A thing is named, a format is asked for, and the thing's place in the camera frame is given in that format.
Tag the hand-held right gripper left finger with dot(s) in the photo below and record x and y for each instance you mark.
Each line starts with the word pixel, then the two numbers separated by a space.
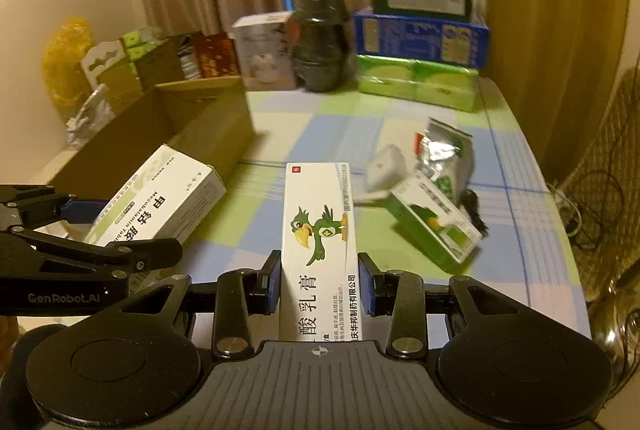
pixel 272 282

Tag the white charger plug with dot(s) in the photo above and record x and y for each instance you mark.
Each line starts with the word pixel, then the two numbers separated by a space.
pixel 385 168

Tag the blue printed box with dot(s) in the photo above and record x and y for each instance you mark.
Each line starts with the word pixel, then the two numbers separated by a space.
pixel 420 38

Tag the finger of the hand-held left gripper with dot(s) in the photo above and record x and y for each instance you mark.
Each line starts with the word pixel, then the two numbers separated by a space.
pixel 85 211
pixel 150 252

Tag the dark plastic wrapped jar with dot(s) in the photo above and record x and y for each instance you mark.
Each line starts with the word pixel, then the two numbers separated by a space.
pixel 322 40

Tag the green white product box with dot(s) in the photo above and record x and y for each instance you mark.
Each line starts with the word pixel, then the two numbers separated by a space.
pixel 430 217

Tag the white green striped medicine box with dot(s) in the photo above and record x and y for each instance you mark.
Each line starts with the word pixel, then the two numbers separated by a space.
pixel 165 195

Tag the red packet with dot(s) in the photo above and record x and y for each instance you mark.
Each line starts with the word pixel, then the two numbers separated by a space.
pixel 215 55

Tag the light green carton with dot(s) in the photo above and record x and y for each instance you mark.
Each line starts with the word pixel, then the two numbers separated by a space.
pixel 420 83

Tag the white cardboard hanger card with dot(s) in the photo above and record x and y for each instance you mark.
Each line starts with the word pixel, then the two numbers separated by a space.
pixel 102 60

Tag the yellow curtain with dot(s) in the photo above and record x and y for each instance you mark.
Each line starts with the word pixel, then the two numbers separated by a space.
pixel 550 0

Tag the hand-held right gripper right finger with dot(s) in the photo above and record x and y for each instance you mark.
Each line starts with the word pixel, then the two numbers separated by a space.
pixel 366 285

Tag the white parrot print ointment box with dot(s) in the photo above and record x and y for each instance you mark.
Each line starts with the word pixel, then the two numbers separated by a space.
pixel 320 220

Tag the white picture box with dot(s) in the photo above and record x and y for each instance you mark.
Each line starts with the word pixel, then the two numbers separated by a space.
pixel 262 50

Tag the brown cardboard box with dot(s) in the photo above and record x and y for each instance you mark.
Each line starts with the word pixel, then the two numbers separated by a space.
pixel 210 125

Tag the small brown cardboard carton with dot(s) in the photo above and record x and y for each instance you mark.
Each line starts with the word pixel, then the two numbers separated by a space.
pixel 150 70

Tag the yellow plastic bag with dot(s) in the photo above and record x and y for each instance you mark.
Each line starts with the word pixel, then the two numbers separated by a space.
pixel 65 60

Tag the small light green boxes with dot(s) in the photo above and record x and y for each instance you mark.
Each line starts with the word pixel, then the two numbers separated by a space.
pixel 142 43

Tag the checked cloth desktop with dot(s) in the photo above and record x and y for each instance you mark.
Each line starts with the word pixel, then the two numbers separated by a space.
pixel 310 130

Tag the silver green foil packet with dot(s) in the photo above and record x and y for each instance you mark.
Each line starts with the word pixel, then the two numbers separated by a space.
pixel 445 145

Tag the dark silver packet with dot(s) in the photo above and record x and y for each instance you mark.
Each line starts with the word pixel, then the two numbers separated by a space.
pixel 186 58

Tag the crumpled clear plastic bag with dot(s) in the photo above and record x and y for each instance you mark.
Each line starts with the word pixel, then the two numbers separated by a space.
pixel 90 115

